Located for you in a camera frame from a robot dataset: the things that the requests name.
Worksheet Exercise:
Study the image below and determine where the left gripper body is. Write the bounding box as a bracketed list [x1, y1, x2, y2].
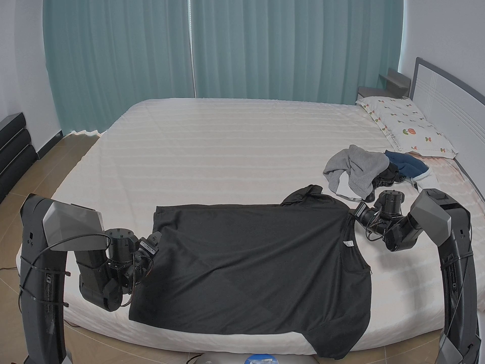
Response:
[133, 237, 160, 278]

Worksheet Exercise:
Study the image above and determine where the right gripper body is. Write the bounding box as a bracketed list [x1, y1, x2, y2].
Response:
[353, 202, 383, 231]

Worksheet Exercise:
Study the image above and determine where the black T-shirt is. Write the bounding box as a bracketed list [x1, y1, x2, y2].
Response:
[129, 184, 373, 359]

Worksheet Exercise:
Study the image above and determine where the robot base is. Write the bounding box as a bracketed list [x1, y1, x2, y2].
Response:
[203, 352, 319, 364]

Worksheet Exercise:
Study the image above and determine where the pile of clothes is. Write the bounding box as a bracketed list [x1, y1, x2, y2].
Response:
[323, 144, 440, 200]

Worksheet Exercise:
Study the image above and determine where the bed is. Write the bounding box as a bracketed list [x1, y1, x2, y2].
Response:
[50, 56, 485, 356]

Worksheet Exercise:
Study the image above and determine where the white printed pillow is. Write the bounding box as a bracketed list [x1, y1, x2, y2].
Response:
[355, 96, 458, 160]

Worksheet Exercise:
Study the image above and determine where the grey bedside table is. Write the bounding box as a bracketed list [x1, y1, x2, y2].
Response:
[358, 68, 411, 99]

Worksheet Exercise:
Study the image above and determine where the black chest of drawers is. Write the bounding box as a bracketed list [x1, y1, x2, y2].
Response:
[0, 113, 38, 204]

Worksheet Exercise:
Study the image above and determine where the blue-green curtain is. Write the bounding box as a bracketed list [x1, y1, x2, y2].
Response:
[43, 0, 195, 135]
[191, 0, 405, 105]

